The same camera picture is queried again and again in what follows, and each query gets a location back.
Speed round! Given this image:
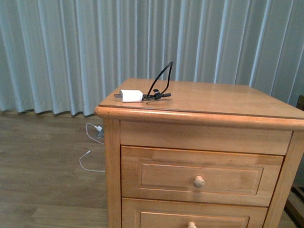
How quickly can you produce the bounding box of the black charger cable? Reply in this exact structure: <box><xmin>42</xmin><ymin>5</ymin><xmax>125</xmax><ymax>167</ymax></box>
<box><xmin>141</xmin><ymin>59</ymin><xmax>175</xmax><ymax>106</ymax></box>

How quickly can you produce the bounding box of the white charger adapter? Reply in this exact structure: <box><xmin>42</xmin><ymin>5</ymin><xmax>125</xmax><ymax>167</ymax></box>
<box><xmin>114</xmin><ymin>89</ymin><xmax>143</xmax><ymax>103</ymax></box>

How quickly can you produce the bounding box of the wooden drawer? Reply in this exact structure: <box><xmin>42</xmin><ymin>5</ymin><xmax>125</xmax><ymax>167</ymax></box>
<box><xmin>121</xmin><ymin>146</ymin><xmax>283</xmax><ymax>207</ymax></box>
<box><xmin>122</xmin><ymin>198</ymin><xmax>267</xmax><ymax>228</ymax></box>

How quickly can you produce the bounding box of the white plug on floor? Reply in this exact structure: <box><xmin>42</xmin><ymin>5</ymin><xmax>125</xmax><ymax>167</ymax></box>
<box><xmin>94</xmin><ymin>125</ymin><xmax>103</xmax><ymax>132</ymax></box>

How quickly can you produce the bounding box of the wooden nightstand cabinet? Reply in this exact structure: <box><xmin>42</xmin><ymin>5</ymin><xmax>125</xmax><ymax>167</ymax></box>
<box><xmin>95</xmin><ymin>81</ymin><xmax>304</xmax><ymax>228</ymax></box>

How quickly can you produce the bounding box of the pale green pleated curtain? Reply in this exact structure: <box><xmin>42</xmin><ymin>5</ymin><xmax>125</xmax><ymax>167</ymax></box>
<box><xmin>0</xmin><ymin>0</ymin><xmax>304</xmax><ymax>115</ymax></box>

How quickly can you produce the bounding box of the white cable on floor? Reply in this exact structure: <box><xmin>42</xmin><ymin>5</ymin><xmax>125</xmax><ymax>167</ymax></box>
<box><xmin>78</xmin><ymin>122</ymin><xmax>108</xmax><ymax>173</ymax></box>

